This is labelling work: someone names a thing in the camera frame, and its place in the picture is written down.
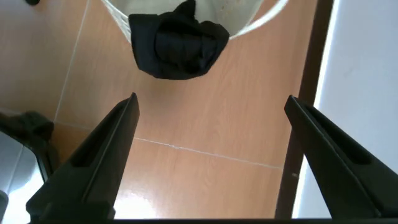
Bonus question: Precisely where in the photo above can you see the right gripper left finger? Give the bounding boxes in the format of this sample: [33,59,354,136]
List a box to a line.
[26,92,141,222]

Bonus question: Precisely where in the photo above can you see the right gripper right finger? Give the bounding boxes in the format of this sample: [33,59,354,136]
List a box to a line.
[284,95,398,220]

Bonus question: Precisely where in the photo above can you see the white laundry basket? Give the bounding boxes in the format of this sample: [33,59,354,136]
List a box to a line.
[101,0,290,44]

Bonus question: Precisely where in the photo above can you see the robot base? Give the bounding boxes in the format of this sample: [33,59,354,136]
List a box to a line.
[0,110,60,224]

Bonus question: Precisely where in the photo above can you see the black garment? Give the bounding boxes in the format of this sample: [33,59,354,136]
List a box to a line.
[128,0,230,80]

